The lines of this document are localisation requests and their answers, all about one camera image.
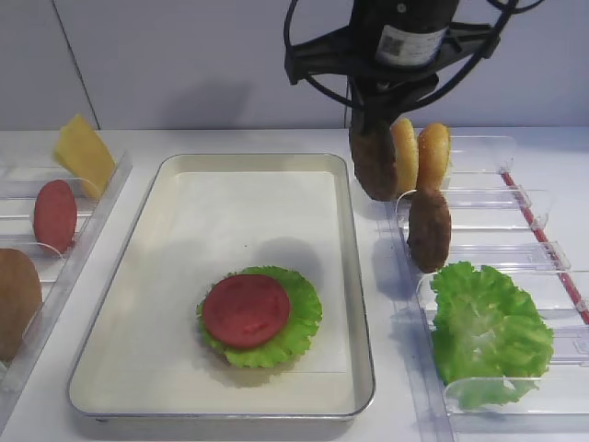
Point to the golden bun left of pair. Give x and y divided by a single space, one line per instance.
406 155

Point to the meat patty in right rack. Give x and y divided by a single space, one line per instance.
430 227

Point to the golden bun of pair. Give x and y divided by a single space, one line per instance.
406 155
434 151

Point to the large lettuce leaf in rack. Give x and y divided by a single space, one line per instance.
490 344

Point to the red tomato slice in rack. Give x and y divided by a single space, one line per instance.
55 215

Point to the tomato slice on tray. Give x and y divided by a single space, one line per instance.
245 310

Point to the golden bun right of pair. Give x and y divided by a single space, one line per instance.
434 151

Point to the clear acrylic rack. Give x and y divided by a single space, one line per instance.
58 272
500 223

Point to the clear acrylic rack right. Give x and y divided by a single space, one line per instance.
500 223

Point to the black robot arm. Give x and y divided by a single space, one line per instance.
391 58

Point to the clear acrylic rack left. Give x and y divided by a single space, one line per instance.
58 272

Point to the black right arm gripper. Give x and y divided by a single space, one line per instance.
343 67

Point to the cream metal tray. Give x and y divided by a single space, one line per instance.
106 383

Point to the lettuce leaf on tray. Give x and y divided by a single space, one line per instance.
293 339

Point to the brown bun in left rack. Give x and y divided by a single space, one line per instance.
20 299

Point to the white tray liner paper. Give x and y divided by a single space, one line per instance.
202 226

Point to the brown meat patty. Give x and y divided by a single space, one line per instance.
374 162

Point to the yellow cheese slice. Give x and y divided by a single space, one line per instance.
82 152

